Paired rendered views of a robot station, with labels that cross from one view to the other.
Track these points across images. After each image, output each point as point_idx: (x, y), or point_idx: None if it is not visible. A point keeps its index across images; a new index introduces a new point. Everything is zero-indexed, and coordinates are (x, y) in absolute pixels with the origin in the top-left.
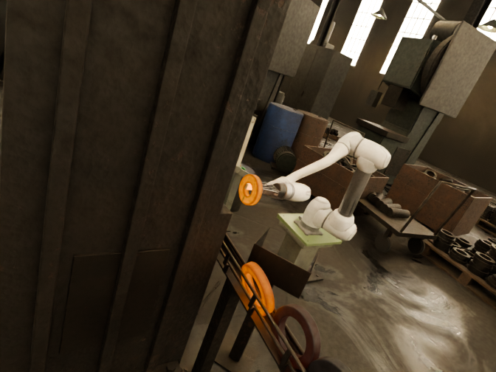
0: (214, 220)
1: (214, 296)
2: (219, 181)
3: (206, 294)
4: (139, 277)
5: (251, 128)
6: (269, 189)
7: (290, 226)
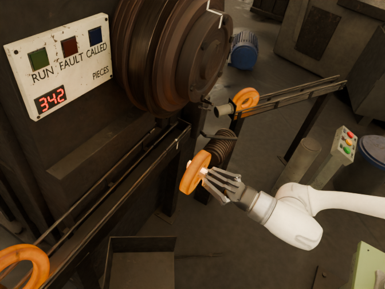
0: (43, 174)
1: (198, 261)
2: (19, 130)
3: (193, 253)
4: (12, 183)
5: (13, 65)
6: (221, 187)
7: (356, 272)
